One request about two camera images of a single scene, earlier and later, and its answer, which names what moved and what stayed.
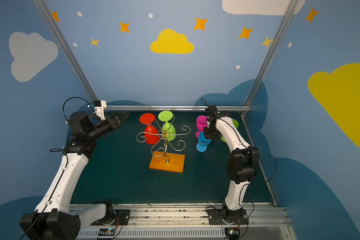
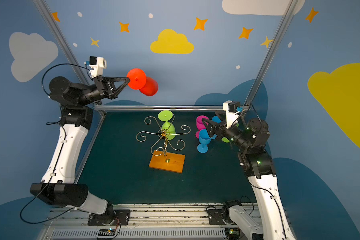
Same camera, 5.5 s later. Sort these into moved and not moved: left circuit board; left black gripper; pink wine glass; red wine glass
Moved: left black gripper; red wine glass
Not moved: pink wine glass; left circuit board
